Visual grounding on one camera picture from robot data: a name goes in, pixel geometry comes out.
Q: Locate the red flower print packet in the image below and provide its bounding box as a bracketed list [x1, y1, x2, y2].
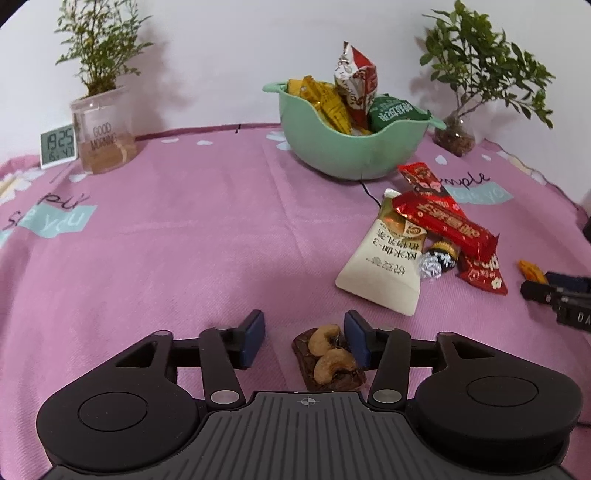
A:
[457, 251, 509, 296]

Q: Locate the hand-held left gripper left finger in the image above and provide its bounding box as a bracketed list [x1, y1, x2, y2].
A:
[113, 309, 267, 411]

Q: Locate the green plastic bowl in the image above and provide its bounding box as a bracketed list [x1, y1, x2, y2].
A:
[262, 80, 448, 181]

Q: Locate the plant in white cup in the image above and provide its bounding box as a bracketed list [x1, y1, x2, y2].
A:
[55, 0, 155, 175]

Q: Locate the red and white snack packet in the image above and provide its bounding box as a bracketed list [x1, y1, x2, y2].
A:
[333, 41, 380, 132]

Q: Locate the plant in glass vase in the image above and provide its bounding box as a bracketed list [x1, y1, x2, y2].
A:
[420, 0, 555, 158]

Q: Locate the pink printed tablecloth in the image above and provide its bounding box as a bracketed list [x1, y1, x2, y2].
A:
[0, 122, 591, 467]

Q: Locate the small orange snack packet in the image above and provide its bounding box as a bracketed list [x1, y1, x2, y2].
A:
[518, 260, 550, 283]

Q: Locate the long red snack bar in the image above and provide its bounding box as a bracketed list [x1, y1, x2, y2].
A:
[392, 189, 501, 261]

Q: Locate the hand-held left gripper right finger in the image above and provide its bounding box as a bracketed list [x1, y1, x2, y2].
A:
[344, 310, 495, 411]

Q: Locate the cashew chocolate bar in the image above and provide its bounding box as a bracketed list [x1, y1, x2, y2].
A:
[291, 324, 368, 391]

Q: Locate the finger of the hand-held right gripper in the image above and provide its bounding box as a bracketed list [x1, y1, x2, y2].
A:
[521, 272, 591, 306]

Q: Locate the thin black cable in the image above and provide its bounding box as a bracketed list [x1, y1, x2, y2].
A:
[358, 179, 384, 208]

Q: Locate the silver foil chocolate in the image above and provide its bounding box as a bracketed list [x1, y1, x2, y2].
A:
[416, 253, 445, 281]

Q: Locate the gold and black foil chocolate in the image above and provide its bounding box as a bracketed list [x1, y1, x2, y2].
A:
[425, 240, 460, 273]

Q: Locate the white digital clock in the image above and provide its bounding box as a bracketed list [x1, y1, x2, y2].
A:
[39, 124, 78, 169]

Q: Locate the cream drink pouch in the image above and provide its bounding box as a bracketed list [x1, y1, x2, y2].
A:
[335, 188, 428, 317]

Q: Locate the green snack packet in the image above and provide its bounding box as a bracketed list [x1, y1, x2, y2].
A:
[367, 93, 432, 132]

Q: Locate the small red candy wrapper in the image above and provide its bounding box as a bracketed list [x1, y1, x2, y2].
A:
[398, 162, 455, 199]

